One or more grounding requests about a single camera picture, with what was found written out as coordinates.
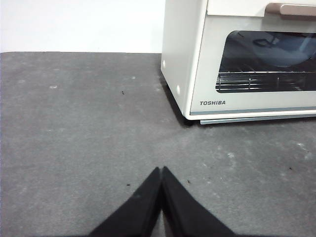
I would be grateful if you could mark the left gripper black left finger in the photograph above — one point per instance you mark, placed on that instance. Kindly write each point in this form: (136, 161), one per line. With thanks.
(138, 212)

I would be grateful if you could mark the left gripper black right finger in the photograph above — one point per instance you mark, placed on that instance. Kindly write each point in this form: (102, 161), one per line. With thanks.
(187, 214)

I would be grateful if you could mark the metal oven crumb tray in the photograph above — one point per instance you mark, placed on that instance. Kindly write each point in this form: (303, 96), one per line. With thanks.
(247, 121)

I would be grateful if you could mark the cream Toshiba toaster oven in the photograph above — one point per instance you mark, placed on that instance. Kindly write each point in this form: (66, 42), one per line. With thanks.
(182, 49)

